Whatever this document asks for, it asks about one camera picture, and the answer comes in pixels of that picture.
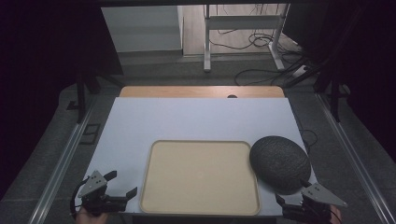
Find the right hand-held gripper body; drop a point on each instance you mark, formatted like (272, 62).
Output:
(320, 194)

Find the person's right hand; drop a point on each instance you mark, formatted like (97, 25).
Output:
(336, 216)

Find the dark curtain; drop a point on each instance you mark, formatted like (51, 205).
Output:
(361, 56)
(40, 62)

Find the aluminium floor rail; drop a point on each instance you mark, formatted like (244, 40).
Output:
(62, 161)
(355, 158)

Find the white desk frame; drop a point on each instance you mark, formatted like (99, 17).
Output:
(243, 22)

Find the black metal stand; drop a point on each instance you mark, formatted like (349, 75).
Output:
(334, 96)
(81, 96)

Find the white table cover board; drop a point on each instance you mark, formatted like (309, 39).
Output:
(193, 118)

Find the beige plastic tray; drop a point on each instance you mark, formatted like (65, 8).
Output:
(199, 177)

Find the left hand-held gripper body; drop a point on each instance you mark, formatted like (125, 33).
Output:
(93, 186)

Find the person's left hand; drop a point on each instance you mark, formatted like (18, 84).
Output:
(90, 219)

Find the white power strip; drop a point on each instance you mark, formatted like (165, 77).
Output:
(300, 71)

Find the black floor plate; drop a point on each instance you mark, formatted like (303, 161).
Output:
(90, 133)

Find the white cabinet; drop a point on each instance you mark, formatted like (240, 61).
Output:
(140, 28)

